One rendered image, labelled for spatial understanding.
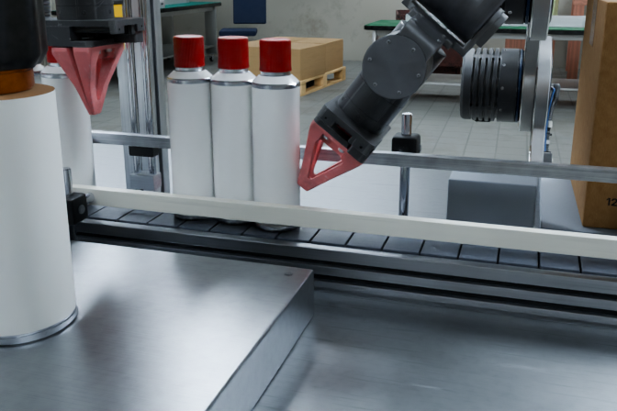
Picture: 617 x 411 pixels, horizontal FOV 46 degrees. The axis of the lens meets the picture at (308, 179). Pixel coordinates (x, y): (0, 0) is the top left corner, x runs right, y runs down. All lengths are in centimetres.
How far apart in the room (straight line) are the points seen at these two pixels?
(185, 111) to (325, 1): 892
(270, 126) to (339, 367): 26
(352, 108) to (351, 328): 22
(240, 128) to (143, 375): 33
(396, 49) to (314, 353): 28
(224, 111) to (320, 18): 895
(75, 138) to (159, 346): 38
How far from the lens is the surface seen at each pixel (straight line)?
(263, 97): 75
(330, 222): 75
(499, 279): 73
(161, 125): 102
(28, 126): 56
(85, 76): 78
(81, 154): 89
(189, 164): 81
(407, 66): 64
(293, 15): 982
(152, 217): 85
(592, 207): 94
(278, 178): 77
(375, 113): 73
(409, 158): 79
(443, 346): 68
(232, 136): 79
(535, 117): 176
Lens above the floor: 115
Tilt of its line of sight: 16 degrees down
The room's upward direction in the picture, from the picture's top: straight up
